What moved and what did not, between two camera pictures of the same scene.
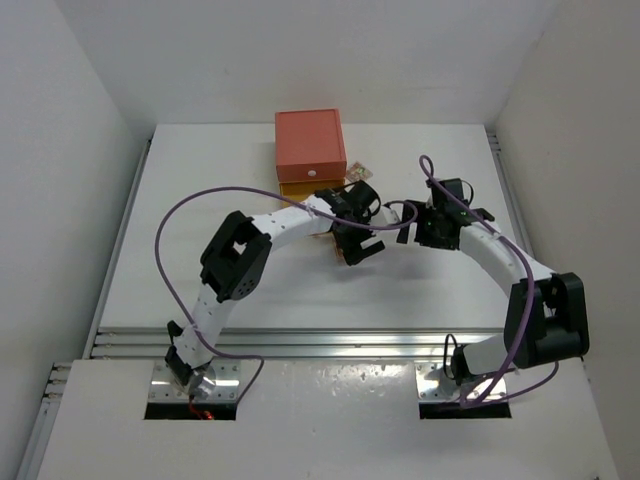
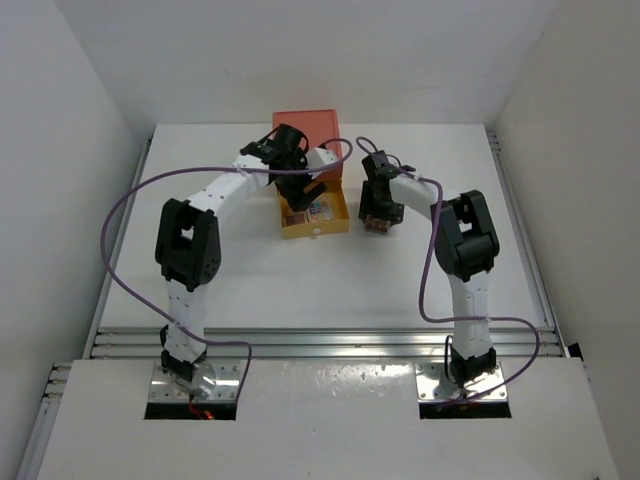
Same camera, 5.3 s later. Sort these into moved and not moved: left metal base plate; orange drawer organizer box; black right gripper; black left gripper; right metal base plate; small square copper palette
Moved: black right gripper; black left gripper; small square copper palette
Not moved: orange drawer organizer box; right metal base plate; left metal base plate
